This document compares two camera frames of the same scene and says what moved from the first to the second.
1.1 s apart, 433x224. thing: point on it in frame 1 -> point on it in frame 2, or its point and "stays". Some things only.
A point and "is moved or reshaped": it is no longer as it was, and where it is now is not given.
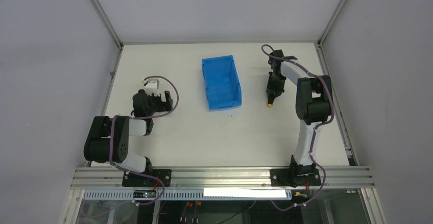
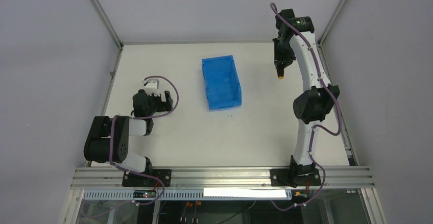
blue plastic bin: [222, 82] stays
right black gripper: [273, 89] -> [282, 59]
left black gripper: [162, 101] stays
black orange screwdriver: [270, 100] is moved or reshaped
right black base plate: [297, 177] stays
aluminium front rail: [333, 178] stays
